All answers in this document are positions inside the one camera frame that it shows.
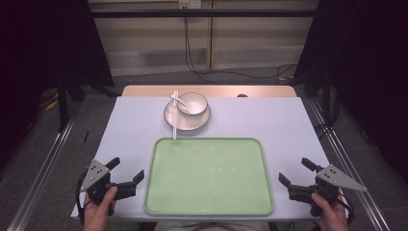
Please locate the white ceramic spoon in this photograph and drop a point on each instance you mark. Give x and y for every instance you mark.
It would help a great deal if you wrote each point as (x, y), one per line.
(177, 100)

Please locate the black stand post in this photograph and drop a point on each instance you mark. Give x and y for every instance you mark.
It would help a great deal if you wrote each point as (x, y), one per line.
(63, 102)

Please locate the small black stick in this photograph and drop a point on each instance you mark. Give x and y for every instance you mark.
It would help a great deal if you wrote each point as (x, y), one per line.
(86, 136)

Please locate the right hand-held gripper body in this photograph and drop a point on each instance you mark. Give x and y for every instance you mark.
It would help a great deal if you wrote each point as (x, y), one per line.
(336, 179)

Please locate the white bowl with dark rim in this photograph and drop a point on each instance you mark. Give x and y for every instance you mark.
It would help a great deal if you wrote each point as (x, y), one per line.
(197, 102)

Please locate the person's right hand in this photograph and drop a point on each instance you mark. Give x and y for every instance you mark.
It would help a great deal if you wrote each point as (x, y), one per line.
(332, 216)

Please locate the green plastic tray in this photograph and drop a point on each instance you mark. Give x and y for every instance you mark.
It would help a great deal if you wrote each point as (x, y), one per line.
(208, 179)

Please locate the white chopstick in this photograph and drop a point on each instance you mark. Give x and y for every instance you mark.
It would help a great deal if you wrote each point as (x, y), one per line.
(176, 96)
(174, 128)

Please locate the person's left hand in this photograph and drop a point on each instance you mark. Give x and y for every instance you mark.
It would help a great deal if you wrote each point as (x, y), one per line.
(96, 213)

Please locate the white plate with dark rim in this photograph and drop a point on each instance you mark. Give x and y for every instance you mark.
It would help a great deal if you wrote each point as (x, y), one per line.
(184, 123)

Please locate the black horizontal bar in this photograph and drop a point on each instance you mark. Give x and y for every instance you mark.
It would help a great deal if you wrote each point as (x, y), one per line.
(224, 13)

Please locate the white wall socket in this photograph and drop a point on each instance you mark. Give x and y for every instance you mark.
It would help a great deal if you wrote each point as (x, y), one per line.
(190, 4)

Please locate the pale lilac table mat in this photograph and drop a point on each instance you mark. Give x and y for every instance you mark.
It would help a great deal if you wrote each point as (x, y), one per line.
(256, 128)

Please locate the light wooden table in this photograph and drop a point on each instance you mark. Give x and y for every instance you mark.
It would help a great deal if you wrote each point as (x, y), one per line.
(208, 90)

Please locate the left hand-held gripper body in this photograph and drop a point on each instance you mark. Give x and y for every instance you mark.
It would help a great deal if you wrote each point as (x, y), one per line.
(96, 174)

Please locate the black curtain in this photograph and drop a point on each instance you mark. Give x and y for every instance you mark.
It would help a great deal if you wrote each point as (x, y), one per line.
(369, 48)
(38, 48)

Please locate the metal floor rail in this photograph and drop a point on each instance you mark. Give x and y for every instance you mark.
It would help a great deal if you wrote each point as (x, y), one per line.
(340, 150)
(48, 162)

